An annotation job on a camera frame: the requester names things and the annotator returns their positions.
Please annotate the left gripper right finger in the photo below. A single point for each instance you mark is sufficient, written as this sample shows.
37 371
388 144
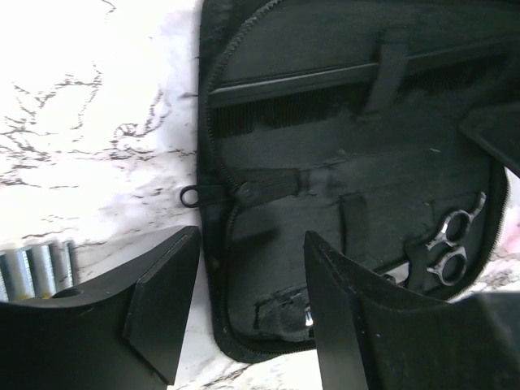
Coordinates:
372 334

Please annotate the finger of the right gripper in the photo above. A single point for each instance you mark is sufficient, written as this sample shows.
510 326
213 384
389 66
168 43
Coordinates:
496 130

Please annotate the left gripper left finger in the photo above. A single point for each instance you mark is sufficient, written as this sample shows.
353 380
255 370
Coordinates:
123 329

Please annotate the black zip tool case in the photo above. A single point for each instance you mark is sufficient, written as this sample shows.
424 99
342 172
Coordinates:
366 184

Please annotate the black hair comb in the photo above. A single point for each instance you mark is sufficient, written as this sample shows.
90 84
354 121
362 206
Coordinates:
311 96

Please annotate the silver scissors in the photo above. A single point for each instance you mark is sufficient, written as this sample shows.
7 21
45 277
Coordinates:
441 255

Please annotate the yellow hex key set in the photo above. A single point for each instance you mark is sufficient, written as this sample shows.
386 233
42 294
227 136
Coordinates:
38 270

